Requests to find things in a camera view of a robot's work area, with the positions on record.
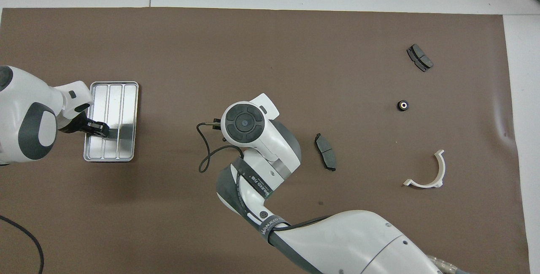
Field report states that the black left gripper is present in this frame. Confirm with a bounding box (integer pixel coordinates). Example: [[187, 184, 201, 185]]
[[57, 113, 111, 138]]

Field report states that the silver metal tray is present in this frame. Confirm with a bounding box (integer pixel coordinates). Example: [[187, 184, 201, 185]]
[[83, 81, 139, 163]]

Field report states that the brown paper table mat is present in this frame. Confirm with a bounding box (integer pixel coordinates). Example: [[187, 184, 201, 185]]
[[0, 7, 531, 274]]

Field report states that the long dark grey brake pad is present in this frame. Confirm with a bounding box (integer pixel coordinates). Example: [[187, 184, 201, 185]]
[[314, 133, 337, 172]]

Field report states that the short dark grey brake pad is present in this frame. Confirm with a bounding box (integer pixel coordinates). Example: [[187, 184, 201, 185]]
[[406, 44, 434, 73]]

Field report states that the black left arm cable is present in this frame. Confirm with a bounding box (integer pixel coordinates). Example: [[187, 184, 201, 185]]
[[0, 215, 45, 274]]

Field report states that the white curved plastic bracket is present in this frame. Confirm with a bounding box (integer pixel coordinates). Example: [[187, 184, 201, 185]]
[[403, 149, 446, 189]]

